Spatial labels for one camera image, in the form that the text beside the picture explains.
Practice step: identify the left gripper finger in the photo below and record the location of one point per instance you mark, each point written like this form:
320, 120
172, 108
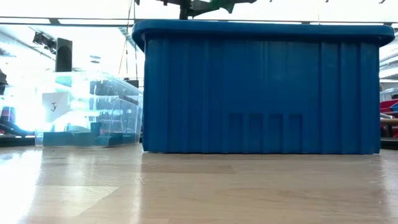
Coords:
184, 11

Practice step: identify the large blue plastic bin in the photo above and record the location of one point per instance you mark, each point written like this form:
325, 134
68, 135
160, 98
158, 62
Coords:
248, 93

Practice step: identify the clear plastic block container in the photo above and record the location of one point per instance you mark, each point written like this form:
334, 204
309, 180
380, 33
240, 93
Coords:
124, 102

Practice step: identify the blue half-round block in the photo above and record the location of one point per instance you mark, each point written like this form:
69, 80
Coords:
109, 140

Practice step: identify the black ceiling column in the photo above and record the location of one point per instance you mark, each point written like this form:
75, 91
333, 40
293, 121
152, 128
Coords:
63, 56

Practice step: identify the white card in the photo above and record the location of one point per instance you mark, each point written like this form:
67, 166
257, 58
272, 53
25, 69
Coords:
56, 107

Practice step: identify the red blue background canister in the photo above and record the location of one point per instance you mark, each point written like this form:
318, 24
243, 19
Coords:
8, 114

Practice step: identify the red storage bin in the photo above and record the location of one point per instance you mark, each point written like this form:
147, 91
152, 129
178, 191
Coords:
388, 106

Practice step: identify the wooden background table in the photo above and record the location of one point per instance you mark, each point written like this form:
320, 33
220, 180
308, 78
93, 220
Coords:
388, 122

